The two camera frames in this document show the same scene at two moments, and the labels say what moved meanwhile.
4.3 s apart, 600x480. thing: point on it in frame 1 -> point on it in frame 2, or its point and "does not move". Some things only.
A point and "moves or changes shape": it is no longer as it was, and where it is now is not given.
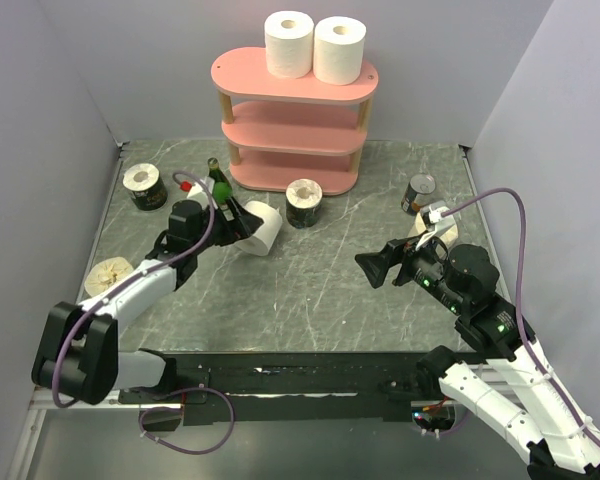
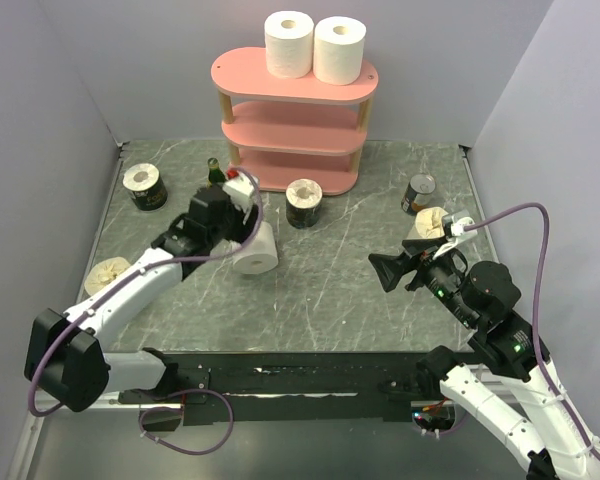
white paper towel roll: (264, 240) moves or changes shape
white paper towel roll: (339, 50) does not move
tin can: (419, 193) does not move
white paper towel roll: (289, 44) does not move
